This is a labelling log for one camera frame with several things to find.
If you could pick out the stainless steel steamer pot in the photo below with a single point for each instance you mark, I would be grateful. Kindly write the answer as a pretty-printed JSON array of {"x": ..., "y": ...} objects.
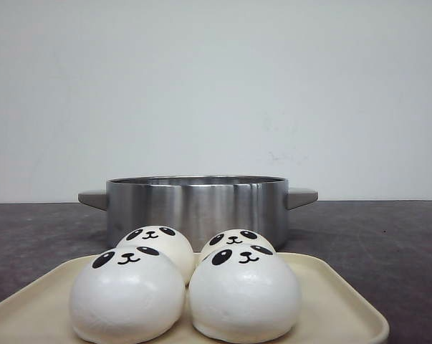
[{"x": 199, "y": 206}]

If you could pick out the panda bun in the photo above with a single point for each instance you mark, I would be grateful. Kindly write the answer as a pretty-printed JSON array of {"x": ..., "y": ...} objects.
[
  {"x": 166, "y": 240},
  {"x": 128, "y": 294},
  {"x": 233, "y": 238},
  {"x": 244, "y": 294}
]

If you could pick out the cream plastic tray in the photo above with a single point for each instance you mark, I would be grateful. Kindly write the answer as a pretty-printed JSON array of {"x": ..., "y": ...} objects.
[{"x": 332, "y": 311}]

